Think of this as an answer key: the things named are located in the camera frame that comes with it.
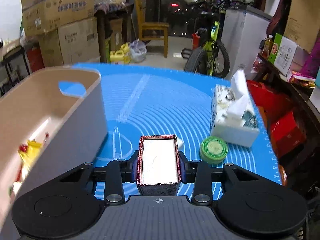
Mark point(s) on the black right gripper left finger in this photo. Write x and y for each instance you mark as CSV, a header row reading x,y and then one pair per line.
x,y
74,201

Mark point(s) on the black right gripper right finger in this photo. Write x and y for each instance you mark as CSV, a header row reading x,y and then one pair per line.
x,y
243,201

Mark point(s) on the beige plastic storage bin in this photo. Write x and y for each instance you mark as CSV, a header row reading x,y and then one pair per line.
x,y
60,107

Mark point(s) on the red patterned rectangular box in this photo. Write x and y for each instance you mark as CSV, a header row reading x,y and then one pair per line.
x,y
158,166

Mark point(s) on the green round tin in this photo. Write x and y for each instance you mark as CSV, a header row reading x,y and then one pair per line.
x,y
213,150

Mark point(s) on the red toy figure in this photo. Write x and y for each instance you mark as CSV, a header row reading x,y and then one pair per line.
x,y
28,153

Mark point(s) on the red gift boxes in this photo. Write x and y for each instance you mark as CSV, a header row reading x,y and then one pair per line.
x,y
287,131

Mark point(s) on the floral tissue box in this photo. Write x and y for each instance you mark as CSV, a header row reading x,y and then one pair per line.
x,y
233,118

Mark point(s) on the black metal shelf rack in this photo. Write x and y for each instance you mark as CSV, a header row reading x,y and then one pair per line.
x,y
14,65

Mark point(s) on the green black bicycle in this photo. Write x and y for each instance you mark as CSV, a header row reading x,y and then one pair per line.
x,y
208,55

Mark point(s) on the green white carton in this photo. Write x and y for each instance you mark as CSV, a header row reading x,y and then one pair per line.
x,y
282,53

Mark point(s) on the yellow oil jug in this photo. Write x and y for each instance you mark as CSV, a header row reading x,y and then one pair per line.
x,y
121,56

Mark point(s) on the large stacked cardboard boxes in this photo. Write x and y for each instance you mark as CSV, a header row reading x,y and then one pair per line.
x,y
72,43

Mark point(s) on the white refrigerator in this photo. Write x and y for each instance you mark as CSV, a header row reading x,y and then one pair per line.
x,y
243,31

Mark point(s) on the clear plastic bag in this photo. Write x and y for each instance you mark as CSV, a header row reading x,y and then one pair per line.
x,y
138,51

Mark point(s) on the upper printed cardboard box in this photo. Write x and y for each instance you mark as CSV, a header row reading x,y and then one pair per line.
x,y
43,16

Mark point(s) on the wooden chair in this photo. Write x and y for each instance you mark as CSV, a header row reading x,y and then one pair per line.
x,y
152,26

